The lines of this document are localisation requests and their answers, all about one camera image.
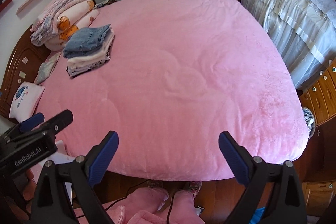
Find folded black white printed garment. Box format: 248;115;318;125
66;51;112;79

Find folded bear-print quilts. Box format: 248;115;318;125
30;0;88;46

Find blue plastic object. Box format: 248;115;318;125
249;207;265;224

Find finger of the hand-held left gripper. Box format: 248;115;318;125
31;109;74;138
16;112;45;133

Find pink wall shelf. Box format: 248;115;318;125
16;0;47;16

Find person's pink fleece robe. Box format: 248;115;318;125
105;186;205;224

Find folded cream garment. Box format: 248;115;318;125
67;38;114;68

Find low wooden cabinet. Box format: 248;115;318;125
302;181;336;210

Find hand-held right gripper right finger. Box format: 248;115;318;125
218;131;307;224

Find wooden headboard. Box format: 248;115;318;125
0;27;51;123

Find folded bear print quilt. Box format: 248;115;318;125
43;0;101;51

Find wooden drawer cabinet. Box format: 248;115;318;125
299;59;336;127

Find white pillow with blue print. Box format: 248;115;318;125
9;81;46;125

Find person's left hand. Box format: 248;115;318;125
22;169;42;202

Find pink fleece bed blanket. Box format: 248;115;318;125
33;0;310;182

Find grey patterned cloth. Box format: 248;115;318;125
35;52;61;85

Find blue denim jacket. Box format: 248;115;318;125
63;24;115;59

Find black cable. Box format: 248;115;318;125
71;181;148;214
167;189;177;224

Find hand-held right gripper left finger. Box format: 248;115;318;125
31;130;119;224

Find blue white patterned object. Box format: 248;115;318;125
302;107;315;138

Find red wall shelf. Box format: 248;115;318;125
0;0;16;13

